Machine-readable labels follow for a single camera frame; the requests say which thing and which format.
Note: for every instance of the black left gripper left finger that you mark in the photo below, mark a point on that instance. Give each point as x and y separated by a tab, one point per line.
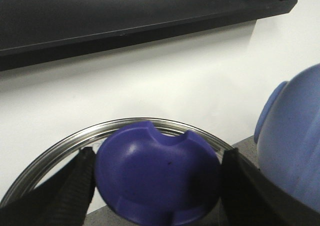
62	200

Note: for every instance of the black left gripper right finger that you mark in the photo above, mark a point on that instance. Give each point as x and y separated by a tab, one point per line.
250	199

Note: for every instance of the glass lid with blue knob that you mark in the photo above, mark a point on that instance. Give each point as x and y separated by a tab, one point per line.
149	171

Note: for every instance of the light blue ceramic bowl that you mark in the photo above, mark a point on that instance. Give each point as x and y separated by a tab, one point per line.
287	135

